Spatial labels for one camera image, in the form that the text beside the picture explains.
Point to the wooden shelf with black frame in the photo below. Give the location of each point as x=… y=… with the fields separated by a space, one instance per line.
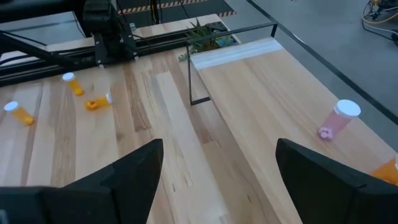
x=264 y=93

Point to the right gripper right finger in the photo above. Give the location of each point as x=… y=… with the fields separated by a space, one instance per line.
x=320 y=193

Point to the hazard striped black mat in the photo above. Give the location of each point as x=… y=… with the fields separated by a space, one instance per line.
x=186 y=9

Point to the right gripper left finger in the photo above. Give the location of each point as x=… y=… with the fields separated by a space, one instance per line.
x=130 y=186

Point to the small orange pill bottle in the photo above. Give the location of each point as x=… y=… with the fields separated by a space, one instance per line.
x=19 y=114
x=99 y=102
x=74 y=84

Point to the large orange pill bottle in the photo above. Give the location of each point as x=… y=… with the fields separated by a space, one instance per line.
x=387 y=172

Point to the pink pill bottle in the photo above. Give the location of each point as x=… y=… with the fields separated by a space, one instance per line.
x=337 y=121

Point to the potted green succulent plant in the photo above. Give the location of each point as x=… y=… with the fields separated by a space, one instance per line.
x=202 y=34

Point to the black aluminium rig frame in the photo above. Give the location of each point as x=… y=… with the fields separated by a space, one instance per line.
x=161 y=39

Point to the black power strip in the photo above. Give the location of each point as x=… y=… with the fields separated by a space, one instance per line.
x=219 y=26

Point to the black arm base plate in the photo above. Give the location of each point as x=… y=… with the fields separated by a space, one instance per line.
x=115 y=49

